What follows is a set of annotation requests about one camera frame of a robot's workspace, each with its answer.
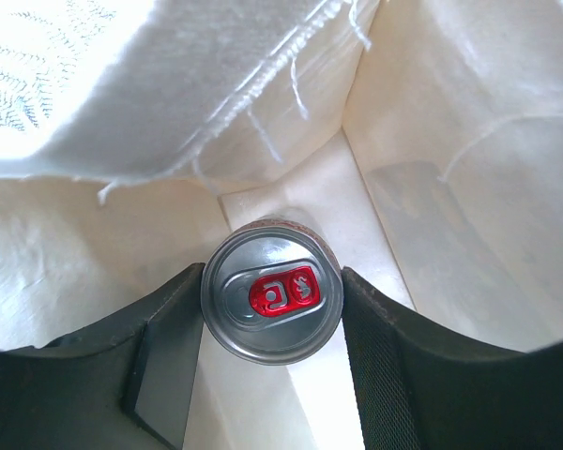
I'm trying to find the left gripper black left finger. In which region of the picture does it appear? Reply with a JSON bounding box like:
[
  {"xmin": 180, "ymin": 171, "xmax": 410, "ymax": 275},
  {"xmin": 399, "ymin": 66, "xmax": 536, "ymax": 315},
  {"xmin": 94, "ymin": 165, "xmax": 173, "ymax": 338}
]
[{"xmin": 0, "ymin": 263, "xmax": 203, "ymax": 449}]

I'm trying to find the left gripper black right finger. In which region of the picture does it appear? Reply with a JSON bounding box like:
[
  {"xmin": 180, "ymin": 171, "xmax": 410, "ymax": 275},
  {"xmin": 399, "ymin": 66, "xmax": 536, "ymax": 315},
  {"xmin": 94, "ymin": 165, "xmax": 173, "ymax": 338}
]
[{"xmin": 342, "ymin": 267, "xmax": 563, "ymax": 449}]

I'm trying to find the red tab can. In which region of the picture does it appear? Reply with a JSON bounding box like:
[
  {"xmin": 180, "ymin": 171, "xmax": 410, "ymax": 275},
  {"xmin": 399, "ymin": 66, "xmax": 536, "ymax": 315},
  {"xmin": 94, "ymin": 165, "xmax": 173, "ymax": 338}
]
[{"xmin": 200, "ymin": 209, "xmax": 343, "ymax": 366}]

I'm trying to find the beige canvas tote bag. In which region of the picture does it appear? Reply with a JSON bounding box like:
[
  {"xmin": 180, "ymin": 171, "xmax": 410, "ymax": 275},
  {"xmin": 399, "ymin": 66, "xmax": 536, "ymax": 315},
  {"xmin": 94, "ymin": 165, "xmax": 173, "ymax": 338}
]
[{"xmin": 0, "ymin": 1, "xmax": 563, "ymax": 449}]

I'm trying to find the floral patterned table mat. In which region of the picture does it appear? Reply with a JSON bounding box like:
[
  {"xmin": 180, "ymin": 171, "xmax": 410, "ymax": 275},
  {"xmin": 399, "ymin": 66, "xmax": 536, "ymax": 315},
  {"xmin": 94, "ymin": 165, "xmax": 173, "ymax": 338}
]
[{"xmin": 0, "ymin": 0, "xmax": 123, "ymax": 156}]

